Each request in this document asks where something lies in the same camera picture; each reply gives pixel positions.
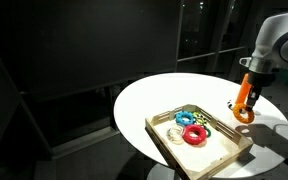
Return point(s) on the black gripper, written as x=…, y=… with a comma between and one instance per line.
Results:
x=260, y=80

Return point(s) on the light wooden tray box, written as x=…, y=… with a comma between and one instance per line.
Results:
x=200, y=158

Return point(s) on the orange stacking peg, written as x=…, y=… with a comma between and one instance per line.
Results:
x=242, y=91

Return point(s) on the metal window frame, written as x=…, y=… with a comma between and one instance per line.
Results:
x=178, y=40

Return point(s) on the white table pedestal base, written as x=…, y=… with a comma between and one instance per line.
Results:
x=159, y=174

